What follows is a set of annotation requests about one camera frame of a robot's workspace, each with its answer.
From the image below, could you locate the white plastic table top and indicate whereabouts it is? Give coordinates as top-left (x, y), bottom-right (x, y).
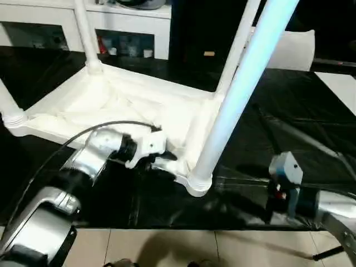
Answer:
top-left (2, 69), bottom-right (226, 197)

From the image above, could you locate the white plastic table leg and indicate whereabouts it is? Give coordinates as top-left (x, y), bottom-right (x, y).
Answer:
top-left (191, 0), bottom-right (301, 185)
top-left (73, 0), bottom-right (103, 76)
top-left (0, 78), bottom-right (28, 126)
top-left (213, 0), bottom-right (260, 97)

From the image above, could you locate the thin black rod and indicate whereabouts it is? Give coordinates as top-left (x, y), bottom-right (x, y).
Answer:
top-left (312, 244), bottom-right (343, 261)

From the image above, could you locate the black work mat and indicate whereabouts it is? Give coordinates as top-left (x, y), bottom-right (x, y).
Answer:
top-left (0, 46), bottom-right (356, 231)

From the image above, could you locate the white flat panel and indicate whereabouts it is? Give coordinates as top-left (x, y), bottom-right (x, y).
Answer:
top-left (313, 72), bottom-right (356, 117)

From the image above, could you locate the dark cabinet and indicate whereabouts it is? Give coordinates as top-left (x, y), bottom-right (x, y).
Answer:
top-left (169, 0), bottom-right (251, 92)

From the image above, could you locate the white glass-door cabinet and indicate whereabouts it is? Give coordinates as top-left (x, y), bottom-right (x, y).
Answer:
top-left (0, 0), bottom-right (172, 61)

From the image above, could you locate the dark grey bar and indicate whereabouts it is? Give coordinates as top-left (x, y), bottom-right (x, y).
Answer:
top-left (312, 58), bottom-right (356, 68)

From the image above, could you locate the white board with round fitting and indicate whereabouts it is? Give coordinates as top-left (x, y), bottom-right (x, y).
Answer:
top-left (246, 26), bottom-right (317, 71)

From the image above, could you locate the grey round object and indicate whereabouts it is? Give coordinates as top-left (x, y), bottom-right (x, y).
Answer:
top-left (116, 0), bottom-right (167, 11)

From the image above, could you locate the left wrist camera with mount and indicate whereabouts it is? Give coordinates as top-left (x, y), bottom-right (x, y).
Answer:
top-left (124, 130), bottom-right (168, 170)

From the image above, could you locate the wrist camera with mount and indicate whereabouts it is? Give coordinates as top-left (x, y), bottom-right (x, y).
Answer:
top-left (268, 151), bottom-right (304, 218)
top-left (124, 130), bottom-right (168, 170)

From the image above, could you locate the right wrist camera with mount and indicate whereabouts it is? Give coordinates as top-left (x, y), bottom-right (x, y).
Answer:
top-left (268, 151), bottom-right (304, 218)

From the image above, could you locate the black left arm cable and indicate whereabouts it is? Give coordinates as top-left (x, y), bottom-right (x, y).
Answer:
top-left (4, 120), bottom-right (164, 243)

